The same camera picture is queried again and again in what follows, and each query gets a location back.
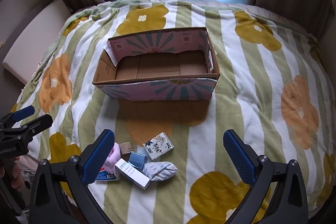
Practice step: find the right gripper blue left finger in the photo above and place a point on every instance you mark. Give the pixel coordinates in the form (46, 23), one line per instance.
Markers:
(48, 203)

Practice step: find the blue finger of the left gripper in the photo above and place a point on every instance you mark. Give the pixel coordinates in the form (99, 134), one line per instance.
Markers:
(30, 129)
(12, 118)

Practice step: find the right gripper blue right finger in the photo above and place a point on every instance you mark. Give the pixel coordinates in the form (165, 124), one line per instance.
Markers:
(289, 200)

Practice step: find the dental floss box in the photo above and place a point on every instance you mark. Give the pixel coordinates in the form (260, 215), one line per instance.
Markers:
(105, 176)

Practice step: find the white tall box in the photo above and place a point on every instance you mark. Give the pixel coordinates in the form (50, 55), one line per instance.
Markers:
(123, 168)

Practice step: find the blue small box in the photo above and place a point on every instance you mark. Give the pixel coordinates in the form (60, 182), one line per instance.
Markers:
(137, 160)

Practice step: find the floral tissue pack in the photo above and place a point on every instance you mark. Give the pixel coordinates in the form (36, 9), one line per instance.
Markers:
(158, 146)

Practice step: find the left hand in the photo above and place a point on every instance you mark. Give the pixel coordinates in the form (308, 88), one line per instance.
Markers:
(17, 181)

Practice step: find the white cushioned headboard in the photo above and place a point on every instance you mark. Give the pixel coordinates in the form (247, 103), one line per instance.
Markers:
(33, 38)

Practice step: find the beige cream jar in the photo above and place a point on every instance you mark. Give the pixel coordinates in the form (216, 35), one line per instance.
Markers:
(126, 148)

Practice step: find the floral rolled cloth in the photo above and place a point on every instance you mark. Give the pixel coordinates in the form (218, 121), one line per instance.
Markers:
(159, 170)

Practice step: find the floral striped blanket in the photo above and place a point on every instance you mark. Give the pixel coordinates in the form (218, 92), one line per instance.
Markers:
(273, 91)

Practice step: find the pink cardboard box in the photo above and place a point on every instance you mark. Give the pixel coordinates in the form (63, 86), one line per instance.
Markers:
(176, 64)

